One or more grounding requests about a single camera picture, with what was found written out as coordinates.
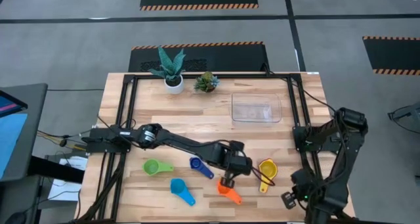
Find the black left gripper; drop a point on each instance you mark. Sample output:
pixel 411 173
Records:
pixel 236 163

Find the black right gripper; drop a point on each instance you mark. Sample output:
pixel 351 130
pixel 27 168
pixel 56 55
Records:
pixel 302 184

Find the yellow measuring cup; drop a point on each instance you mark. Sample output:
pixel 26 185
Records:
pixel 267 168

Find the orange measuring cup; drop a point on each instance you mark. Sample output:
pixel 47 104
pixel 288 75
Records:
pixel 233 196

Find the small navy measuring cup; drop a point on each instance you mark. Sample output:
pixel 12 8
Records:
pixel 196 163

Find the clear plastic basket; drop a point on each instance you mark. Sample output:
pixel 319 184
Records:
pixel 256 107

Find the light blue measuring cup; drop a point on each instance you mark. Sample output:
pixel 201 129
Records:
pixel 178 186

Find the green measuring cup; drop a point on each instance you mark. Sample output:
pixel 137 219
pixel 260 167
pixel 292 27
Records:
pixel 151 167

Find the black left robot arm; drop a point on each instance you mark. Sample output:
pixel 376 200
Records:
pixel 183 143

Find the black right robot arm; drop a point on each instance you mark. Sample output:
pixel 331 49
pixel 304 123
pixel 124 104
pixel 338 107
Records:
pixel 344 171

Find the small succulent in dark pot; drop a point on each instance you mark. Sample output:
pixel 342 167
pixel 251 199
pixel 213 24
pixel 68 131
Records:
pixel 206 82

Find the wide black hazard-striped floor mat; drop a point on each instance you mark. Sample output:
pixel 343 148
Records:
pixel 229 58

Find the snake plant in white pot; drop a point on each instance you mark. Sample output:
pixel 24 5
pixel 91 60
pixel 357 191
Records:
pixel 170 69

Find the white papers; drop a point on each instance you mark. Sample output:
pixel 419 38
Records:
pixel 65 188

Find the black desk crossbar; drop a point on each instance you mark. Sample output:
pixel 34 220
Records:
pixel 55 169

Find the black computer mouse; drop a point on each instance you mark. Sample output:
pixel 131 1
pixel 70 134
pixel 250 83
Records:
pixel 16 219

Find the large blue screen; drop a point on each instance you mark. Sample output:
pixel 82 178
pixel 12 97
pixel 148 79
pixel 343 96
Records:
pixel 10 142

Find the small dark screen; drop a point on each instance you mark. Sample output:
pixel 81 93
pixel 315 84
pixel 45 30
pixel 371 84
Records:
pixel 8 104

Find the black aluminium table frame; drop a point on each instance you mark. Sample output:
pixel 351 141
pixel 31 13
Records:
pixel 229 76

